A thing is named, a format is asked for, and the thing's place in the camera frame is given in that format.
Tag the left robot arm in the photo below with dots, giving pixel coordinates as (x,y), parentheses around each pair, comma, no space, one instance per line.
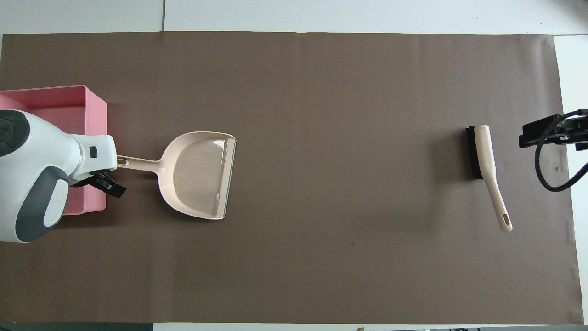
(36,147)

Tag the pink plastic bin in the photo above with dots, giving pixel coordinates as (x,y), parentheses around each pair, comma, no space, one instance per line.
(94,110)

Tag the beige plastic dustpan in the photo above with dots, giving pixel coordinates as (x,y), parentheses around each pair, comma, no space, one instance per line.
(197,174)

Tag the beige brush with black bristles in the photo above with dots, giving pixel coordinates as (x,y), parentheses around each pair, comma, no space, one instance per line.
(484,147)

